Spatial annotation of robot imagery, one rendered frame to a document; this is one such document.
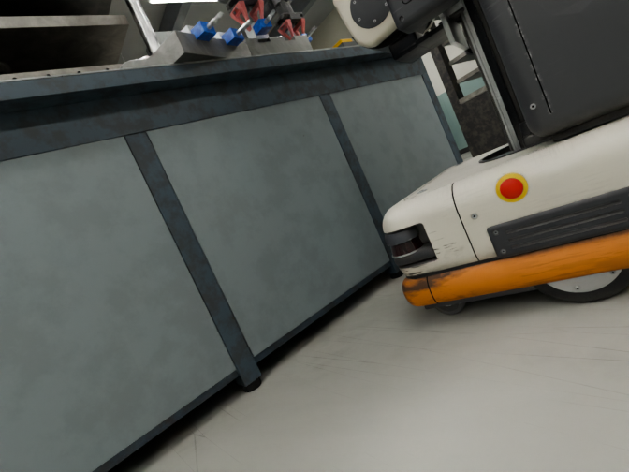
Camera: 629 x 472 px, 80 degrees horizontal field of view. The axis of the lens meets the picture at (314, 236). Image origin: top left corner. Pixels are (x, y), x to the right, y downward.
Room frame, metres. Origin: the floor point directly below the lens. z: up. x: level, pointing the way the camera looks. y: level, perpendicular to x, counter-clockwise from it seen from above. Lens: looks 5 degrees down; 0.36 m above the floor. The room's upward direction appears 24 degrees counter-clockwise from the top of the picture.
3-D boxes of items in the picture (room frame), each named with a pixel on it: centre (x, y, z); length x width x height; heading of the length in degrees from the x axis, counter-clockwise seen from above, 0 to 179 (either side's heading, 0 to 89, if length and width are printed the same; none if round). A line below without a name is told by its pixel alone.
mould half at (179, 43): (1.16, 0.23, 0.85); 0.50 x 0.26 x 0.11; 55
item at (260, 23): (1.20, -0.12, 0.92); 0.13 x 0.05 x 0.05; 36
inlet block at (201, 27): (0.97, 0.04, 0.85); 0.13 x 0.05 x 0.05; 55
